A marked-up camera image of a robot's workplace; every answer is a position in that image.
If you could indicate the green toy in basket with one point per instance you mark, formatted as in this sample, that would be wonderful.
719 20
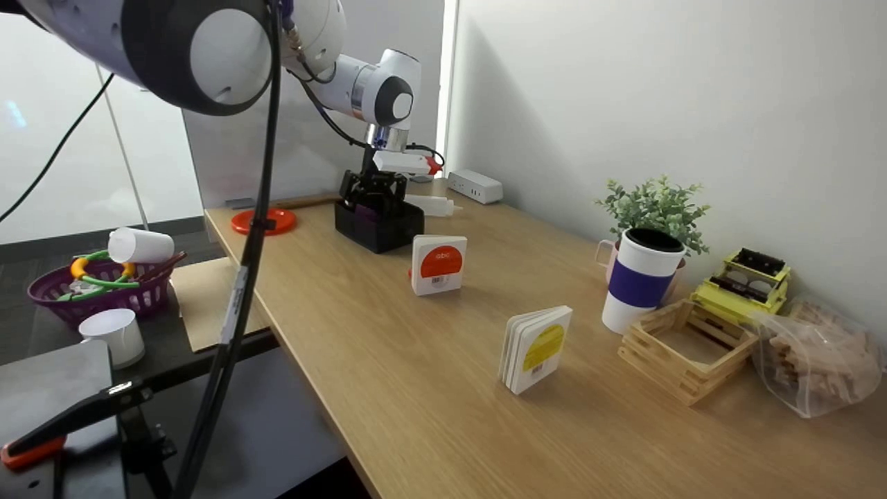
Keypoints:
94 286

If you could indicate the brown cardboard sheet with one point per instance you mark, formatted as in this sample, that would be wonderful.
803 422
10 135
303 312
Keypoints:
198 307

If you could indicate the white paper cup lying sideways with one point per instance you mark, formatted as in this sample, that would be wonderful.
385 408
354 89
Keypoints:
141 249

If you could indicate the black rectangular box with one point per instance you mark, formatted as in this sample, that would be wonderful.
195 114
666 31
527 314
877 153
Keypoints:
390 228

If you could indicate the clear bag of wooden blocks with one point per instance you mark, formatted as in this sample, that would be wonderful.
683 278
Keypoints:
818 364

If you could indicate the white card stack yellow print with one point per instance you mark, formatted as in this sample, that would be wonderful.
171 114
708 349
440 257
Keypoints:
538 350

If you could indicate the green plant in pink pot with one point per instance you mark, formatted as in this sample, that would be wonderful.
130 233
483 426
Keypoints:
655 209

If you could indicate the white card box red print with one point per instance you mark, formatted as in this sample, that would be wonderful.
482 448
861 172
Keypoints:
440 267

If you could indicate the red round plate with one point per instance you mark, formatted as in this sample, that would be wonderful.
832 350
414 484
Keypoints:
278 224

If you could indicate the black side table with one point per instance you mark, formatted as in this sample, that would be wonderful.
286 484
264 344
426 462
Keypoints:
45 333

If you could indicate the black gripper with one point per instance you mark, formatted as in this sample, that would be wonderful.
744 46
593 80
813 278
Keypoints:
375 182

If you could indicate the purple plastic basket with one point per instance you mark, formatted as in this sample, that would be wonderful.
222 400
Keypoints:
102 301

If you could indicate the grey flat board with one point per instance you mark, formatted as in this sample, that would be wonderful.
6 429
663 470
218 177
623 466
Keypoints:
51 389

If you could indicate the yellow and black device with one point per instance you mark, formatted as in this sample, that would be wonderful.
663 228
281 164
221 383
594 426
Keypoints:
744 282

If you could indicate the white cup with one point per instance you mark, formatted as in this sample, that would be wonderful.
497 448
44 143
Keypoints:
112 333

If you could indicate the white mug with purple band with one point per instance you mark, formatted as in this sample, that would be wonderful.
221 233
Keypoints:
638 282

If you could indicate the wooden slat crate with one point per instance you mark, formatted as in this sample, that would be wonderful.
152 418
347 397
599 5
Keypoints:
688 357

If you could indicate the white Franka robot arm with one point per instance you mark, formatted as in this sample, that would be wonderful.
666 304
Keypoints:
213 46

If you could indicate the white power strip box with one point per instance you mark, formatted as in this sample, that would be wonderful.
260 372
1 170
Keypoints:
479 186

